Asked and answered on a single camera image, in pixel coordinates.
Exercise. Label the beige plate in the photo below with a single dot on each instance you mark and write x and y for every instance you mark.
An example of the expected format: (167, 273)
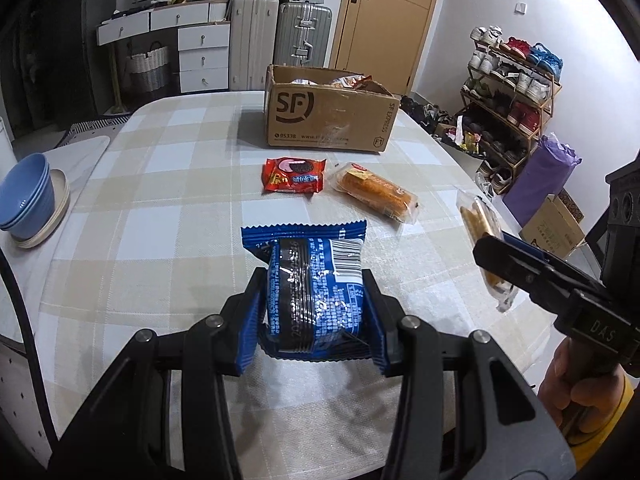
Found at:
(61, 190)

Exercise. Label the beige suitcase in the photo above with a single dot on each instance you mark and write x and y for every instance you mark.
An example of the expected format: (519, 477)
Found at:
(253, 28)

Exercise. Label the silver suitcase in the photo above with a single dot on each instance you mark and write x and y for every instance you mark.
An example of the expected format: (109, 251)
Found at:
(303, 32)

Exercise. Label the woven laundry basket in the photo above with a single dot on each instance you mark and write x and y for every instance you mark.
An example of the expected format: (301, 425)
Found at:
(149, 71)

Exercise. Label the blue bowls stack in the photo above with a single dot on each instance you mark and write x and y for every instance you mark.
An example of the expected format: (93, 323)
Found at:
(27, 197)

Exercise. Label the blue oreo packet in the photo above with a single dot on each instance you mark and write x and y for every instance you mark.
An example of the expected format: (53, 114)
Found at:
(314, 290)

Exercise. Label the bread sticks packet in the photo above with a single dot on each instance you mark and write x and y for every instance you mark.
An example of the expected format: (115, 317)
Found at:
(488, 245)

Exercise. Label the red oreo packet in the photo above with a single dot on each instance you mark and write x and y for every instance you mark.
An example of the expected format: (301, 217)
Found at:
(293, 175)

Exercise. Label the shoe rack with shoes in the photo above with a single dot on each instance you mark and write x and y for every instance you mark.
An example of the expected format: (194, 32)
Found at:
(508, 99)

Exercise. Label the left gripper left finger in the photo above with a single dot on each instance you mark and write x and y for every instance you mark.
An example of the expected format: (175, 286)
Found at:
(160, 411)

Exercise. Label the orange bread loaf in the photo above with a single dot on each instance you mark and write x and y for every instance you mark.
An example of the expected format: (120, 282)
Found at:
(381, 195)

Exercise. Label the checked tablecloth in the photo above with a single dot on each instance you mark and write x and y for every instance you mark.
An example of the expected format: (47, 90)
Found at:
(189, 200)

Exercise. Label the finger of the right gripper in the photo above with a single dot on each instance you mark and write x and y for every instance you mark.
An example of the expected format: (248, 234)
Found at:
(552, 283)

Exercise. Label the yellow right sleeve forearm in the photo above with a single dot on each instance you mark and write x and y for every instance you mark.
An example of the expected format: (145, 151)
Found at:
(604, 401)

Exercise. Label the white drawer desk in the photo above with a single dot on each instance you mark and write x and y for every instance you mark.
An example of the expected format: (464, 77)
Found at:
(197, 35)

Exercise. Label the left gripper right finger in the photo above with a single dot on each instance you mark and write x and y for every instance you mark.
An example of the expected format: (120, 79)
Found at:
(464, 410)

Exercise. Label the small cardboard box on floor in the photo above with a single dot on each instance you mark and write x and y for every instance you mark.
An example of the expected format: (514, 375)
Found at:
(553, 229)

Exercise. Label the purple bag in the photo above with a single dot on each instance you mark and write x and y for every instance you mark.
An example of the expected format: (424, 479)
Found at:
(545, 173)

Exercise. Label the white noodle snack bag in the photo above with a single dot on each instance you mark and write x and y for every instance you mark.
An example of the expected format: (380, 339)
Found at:
(352, 82)

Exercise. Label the right hand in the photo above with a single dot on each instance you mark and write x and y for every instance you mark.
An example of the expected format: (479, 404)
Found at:
(555, 391)

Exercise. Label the SF cardboard box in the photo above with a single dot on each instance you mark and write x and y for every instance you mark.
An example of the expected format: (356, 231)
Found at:
(303, 111)

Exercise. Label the wooden door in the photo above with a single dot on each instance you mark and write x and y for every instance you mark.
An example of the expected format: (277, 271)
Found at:
(383, 39)

